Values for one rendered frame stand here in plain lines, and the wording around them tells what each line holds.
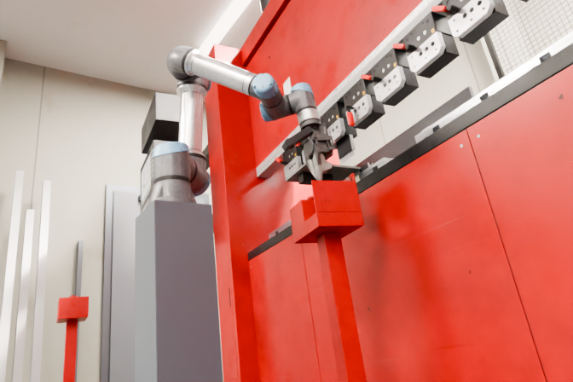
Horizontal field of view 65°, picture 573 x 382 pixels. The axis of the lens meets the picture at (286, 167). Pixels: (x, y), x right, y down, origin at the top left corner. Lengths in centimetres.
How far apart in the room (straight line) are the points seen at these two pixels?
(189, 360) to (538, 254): 89
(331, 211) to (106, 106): 426
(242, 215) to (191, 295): 136
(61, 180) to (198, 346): 378
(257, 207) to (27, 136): 297
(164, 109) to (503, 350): 230
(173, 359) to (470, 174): 92
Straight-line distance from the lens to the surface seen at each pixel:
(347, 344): 141
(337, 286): 143
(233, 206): 262
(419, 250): 145
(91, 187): 495
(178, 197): 140
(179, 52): 167
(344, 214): 142
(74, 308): 303
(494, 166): 128
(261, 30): 294
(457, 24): 160
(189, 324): 131
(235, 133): 283
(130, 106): 550
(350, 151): 199
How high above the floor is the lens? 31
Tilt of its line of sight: 23 degrees up
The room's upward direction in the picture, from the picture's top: 8 degrees counter-clockwise
